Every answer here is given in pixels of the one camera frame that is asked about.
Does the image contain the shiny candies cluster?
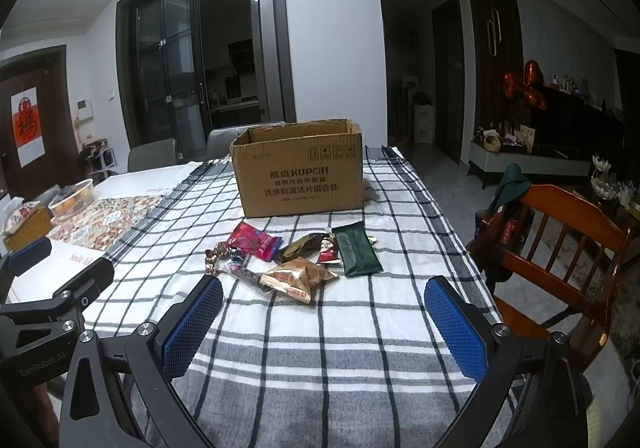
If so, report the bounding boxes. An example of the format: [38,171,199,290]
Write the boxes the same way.
[205,242,246,276]

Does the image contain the red berry snack packet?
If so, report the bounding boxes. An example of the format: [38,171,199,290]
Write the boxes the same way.
[227,222,282,262]

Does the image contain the beige snack bag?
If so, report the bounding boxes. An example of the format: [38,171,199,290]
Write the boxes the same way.
[258,257,338,305]

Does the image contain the dark green snack packet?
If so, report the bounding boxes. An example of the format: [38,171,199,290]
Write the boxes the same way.
[332,222,383,278]

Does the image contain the black gold snack packet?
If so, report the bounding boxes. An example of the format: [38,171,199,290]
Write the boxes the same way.
[272,232,326,264]

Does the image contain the red white snack packet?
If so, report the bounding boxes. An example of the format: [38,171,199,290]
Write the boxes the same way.
[317,234,341,265]

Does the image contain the brown haw roll stick packet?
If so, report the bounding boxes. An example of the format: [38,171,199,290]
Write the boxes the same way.
[217,262,271,293]

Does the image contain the wicker tissue box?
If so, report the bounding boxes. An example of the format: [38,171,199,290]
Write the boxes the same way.
[2,201,53,252]

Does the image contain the patterned floral table mat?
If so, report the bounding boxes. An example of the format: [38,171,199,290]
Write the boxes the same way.
[48,196,162,251]

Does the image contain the clear fruit bowl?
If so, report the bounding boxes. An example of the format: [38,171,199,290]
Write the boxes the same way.
[48,178,94,220]

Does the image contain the red fu door poster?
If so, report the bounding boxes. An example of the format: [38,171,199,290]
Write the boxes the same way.
[11,86,46,168]

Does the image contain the red wooden chair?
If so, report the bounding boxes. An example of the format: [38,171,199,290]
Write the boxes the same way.
[468,184,634,371]

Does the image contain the small white shelf rack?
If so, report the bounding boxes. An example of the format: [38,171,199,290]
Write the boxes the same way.
[79,138,117,185]

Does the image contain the grey dining chair left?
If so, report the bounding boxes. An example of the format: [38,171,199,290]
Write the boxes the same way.
[127,138,179,173]

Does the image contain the grey dining chair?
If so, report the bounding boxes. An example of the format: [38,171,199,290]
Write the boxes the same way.
[205,121,283,161]
[127,138,179,173]

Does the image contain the grey dining chair right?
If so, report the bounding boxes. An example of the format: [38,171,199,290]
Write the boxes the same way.
[205,121,283,161]

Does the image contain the black white checked tablecloth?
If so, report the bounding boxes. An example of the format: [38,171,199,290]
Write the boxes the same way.
[85,149,499,447]

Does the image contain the green cloth on chair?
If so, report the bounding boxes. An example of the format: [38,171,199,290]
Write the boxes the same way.
[488,163,532,215]

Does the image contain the white flower ornament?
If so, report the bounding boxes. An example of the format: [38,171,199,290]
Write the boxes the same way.
[590,154,622,201]

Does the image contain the white tv cabinet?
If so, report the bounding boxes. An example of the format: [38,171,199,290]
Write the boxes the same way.
[468,142,590,187]

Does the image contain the brown cardboard box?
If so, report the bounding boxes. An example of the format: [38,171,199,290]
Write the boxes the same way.
[230,120,363,218]

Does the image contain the glass sliding door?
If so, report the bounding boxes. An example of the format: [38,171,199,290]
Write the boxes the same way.
[115,0,296,161]

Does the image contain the white box in hallway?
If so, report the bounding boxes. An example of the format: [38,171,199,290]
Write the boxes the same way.
[414,104,434,145]

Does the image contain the red balloons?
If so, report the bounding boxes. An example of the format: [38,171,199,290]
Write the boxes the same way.
[502,60,546,110]

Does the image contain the white wall intercom panel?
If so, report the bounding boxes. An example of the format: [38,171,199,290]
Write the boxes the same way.
[76,99,93,122]

